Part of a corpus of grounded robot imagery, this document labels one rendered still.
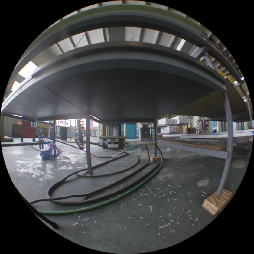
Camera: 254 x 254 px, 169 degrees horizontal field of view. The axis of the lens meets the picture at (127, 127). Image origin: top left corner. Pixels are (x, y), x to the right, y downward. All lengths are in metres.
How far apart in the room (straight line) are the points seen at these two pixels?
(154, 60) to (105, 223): 0.56
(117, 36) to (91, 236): 0.87
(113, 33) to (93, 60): 0.34
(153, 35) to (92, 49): 8.83
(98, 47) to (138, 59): 0.09
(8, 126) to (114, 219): 7.38
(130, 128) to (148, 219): 4.86
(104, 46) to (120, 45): 0.03
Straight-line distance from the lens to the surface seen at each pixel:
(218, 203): 0.53
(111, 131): 2.49
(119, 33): 0.53
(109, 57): 0.20
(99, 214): 0.48
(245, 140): 0.63
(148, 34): 8.89
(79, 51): 0.24
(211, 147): 0.52
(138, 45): 0.22
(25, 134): 4.11
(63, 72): 0.25
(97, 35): 8.96
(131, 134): 5.05
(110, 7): 0.49
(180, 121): 5.51
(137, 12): 0.49
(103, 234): 0.42
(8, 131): 7.45
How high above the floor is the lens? 0.38
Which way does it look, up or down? 5 degrees up
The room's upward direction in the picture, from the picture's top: 1 degrees counter-clockwise
